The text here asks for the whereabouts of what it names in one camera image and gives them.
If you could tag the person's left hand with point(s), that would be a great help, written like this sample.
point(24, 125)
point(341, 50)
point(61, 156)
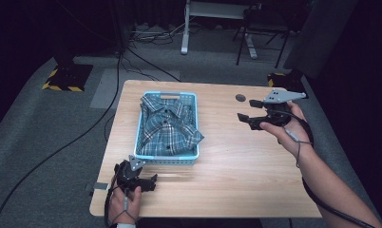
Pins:
point(119, 205)

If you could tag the round dark table grommet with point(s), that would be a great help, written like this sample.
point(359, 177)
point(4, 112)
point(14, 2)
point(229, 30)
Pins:
point(240, 98)

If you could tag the light blue plastic basket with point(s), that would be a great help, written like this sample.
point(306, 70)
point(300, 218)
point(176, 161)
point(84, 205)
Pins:
point(192, 155)

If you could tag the white desk frame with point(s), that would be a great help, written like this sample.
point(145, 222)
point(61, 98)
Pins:
point(186, 31)

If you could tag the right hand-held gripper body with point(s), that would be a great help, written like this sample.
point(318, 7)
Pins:
point(279, 107)

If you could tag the teal plaid shirt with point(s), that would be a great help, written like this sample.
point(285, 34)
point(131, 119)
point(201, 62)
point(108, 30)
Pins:
point(167, 129)

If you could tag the black stand pole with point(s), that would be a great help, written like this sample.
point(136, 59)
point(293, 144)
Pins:
point(119, 25)

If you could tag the grey tag on table edge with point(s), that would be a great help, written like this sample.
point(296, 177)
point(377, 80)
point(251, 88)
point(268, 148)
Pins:
point(100, 186)

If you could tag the black metal chair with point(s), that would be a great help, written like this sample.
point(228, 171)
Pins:
point(262, 22)

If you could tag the grey panel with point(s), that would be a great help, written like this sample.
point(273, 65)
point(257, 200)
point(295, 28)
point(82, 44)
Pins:
point(319, 38)

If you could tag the person's right hand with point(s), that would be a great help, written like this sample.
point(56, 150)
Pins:
point(290, 139)

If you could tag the yellow black striped stand base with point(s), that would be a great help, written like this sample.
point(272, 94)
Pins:
point(284, 82)
point(68, 77)

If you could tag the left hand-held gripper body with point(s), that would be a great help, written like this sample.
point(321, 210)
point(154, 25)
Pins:
point(129, 172)

